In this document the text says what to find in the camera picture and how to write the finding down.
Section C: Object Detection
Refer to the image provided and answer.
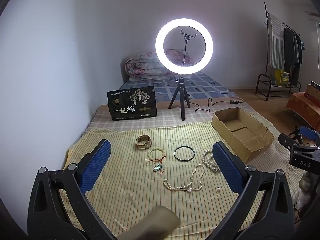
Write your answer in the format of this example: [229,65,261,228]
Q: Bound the twisted pearl necklace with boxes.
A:
[202,149,220,173]

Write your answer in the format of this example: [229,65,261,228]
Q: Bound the cardboard box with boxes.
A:
[211,107,275,164]

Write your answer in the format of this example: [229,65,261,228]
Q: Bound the rolled floral quilt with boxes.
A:
[125,48,195,82]

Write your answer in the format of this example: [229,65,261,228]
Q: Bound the black bangle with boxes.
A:
[174,146,195,161]

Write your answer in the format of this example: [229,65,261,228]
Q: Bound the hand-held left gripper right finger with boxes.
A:
[207,141,298,240]

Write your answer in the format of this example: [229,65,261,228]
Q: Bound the black tripod stand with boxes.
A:
[168,76,192,121]

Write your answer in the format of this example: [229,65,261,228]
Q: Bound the white ring light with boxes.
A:
[155,17,214,75]

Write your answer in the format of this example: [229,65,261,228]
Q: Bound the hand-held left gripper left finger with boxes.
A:
[27,139,118,240]

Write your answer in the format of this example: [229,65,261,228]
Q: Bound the long thin pearl necklace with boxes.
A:
[163,164,220,194]

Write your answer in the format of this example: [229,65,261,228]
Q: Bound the bead bracelet with green pendant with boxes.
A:
[146,148,167,173]

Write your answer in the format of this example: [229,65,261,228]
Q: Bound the yellow striped cloth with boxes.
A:
[61,121,304,240]

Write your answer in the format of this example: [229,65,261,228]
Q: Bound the dark hanging clothes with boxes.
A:
[283,27,304,85]

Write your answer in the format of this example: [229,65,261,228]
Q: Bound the yellow box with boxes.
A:
[275,69,290,87]

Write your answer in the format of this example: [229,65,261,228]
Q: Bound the black cable with controller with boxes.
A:
[194,97,244,113]

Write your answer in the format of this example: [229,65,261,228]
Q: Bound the wristwatch with leather strap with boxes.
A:
[135,135,152,150]

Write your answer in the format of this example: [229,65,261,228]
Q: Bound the blue patterned bedsheet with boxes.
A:
[117,71,238,103]

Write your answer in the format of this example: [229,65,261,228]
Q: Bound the black clothes rack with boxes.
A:
[255,2,304,102]

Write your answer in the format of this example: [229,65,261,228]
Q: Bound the phone holder on pole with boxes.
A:
[180,29,198,65]

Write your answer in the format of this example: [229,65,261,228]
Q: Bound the black snack bag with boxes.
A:
[107,86,157,121]

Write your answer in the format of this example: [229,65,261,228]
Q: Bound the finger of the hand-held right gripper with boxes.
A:
[278,133,300,153]
[299,126,320,143]

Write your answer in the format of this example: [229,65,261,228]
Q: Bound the checked blanket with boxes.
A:
[82,100,263,140]

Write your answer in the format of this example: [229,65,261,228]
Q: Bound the brown carton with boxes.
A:
[304,81,320,100]

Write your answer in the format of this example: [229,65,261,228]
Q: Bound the striped towel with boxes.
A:
[267,12,285,70]

